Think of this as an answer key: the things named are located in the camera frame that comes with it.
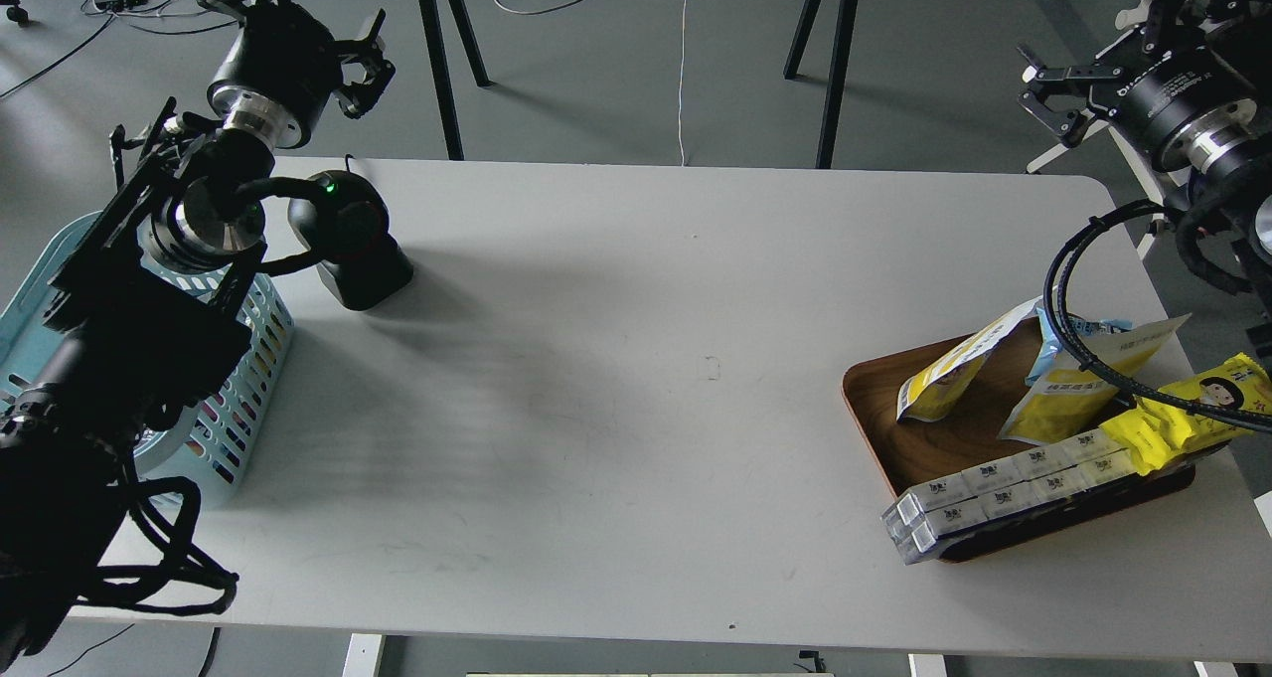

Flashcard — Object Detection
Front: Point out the brown wooden tray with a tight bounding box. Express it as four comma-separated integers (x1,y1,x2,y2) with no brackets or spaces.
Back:
842,337,1194,562

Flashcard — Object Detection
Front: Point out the black barcode scanner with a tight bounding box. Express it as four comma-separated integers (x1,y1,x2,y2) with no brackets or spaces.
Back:
289,169,413,311

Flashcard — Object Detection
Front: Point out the yellow white snack pouch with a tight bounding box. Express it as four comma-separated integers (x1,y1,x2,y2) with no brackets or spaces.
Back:
895,297,1040,422

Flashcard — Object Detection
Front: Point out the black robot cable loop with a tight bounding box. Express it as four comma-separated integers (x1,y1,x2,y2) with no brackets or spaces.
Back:
1049,200,1272,434

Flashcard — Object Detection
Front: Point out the bright yellow snack bag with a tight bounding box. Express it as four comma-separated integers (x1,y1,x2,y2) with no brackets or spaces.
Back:
1099,354,1271,476

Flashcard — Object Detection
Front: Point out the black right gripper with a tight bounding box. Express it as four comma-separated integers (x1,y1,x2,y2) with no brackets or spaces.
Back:
1018,0,1261,173

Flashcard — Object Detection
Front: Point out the yellow blue snack pouch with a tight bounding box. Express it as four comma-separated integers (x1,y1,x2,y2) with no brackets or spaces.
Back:
999,302,1191,445

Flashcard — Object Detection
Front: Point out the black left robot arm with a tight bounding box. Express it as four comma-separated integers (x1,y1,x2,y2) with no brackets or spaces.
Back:
3,0,413,667

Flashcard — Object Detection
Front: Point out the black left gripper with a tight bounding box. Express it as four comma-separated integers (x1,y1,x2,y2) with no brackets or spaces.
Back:
196,0,396,150

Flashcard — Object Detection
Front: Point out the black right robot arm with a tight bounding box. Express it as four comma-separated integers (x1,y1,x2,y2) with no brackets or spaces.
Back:
1018,0,1271,307

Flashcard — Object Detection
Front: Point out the white boxed snack pack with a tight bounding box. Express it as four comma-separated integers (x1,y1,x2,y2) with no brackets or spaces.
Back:
880,429,1138,565

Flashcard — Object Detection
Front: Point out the light blue plastic basket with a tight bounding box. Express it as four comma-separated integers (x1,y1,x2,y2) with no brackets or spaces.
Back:
1,213,294,508

